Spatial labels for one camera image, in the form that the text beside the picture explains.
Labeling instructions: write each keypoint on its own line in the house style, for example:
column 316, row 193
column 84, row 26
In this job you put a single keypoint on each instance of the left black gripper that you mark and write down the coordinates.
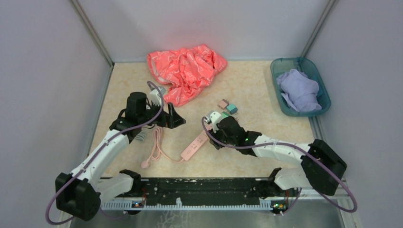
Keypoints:
column 171, row 120

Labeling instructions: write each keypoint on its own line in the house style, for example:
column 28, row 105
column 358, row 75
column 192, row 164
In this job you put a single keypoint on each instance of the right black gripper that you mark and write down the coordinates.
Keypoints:
column 215, row 135

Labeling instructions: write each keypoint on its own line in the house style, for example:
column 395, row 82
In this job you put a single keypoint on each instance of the teal plug adapter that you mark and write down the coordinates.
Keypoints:
column 232, row 109

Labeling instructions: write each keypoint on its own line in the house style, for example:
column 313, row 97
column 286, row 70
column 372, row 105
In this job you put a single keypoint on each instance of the pink power strip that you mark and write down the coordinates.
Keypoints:
column 194, row 146

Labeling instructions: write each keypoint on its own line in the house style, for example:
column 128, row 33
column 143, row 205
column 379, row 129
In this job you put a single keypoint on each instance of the green plug adapter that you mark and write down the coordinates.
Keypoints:
column 225, row 114

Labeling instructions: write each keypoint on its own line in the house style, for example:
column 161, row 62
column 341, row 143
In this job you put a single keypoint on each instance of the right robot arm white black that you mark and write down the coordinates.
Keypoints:
column 317, row 165

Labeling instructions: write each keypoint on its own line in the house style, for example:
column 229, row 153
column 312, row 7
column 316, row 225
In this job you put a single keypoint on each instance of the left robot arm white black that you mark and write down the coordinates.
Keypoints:
column 81, row 193

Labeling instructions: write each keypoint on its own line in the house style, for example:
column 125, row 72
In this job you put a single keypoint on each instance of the pink plug adapter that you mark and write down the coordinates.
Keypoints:
column 223, row 104

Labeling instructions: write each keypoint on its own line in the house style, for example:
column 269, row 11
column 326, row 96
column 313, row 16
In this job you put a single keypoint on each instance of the pink crumpled cloth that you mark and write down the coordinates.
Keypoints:
column 188, row 71

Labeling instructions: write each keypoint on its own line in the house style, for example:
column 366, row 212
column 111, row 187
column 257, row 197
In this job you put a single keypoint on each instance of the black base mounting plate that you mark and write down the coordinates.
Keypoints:
column 207, row 191

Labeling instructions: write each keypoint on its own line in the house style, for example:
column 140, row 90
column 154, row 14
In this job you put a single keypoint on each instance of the teal plastic basket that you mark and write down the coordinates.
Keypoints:
column 282, row 65

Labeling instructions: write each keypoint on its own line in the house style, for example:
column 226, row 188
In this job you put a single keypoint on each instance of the lavender cloth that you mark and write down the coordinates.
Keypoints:
column 299, row 91

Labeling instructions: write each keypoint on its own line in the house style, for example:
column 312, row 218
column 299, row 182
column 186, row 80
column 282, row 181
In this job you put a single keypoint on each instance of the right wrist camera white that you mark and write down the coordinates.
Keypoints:
column 213, row 118

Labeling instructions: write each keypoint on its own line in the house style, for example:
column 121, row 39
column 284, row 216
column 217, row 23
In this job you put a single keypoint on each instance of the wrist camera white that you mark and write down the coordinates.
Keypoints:
column 155, row 96
column 213, row 118

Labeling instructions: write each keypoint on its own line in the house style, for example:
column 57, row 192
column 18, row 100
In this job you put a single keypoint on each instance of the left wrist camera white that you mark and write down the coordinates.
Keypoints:
column 155, row 96

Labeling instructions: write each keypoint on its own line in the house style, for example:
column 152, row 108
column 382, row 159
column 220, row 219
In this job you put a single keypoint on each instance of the white slotted cable duct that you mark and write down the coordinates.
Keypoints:
column 133, row 205

